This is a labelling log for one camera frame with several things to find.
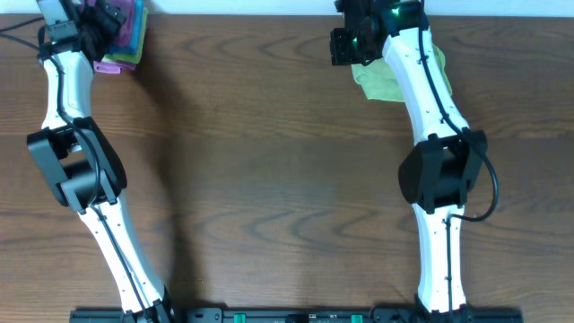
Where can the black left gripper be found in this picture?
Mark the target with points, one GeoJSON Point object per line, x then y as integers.
{"type": "Point", "coordinates": [99, 22]}

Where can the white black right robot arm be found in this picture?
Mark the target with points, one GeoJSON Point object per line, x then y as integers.
{"type": "Point", "coordinates": [440, 171]}

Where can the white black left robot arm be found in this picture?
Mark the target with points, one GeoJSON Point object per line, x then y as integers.
{"type": "Point", "coordinates": [81, 168]}

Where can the crumpled green cloth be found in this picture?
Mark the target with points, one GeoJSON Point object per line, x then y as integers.
{"type": "Point", "coordinates": [381, 81]}

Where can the purple microfiber cloth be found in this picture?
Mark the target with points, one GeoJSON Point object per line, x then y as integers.
{"type": "Point", "coordinates": [130, 9]}

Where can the folded green cloth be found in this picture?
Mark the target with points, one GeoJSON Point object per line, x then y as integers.
{"type": "Point", "coordinates": [137, 57]}

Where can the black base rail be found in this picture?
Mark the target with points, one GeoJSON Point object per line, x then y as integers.
{"type": "Point", "coordinates": [378, 315]}

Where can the folded purple cloth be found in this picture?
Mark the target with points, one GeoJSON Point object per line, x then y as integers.
{"type": "Point", "coordinates": [113, 67]}

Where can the folded blue cloth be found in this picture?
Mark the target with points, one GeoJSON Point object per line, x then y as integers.
{"type": "Point", "coordinates": [132, 45]}

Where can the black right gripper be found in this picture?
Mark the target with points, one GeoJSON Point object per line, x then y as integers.
{"type": "Point", "coordinates": [339, 56]}

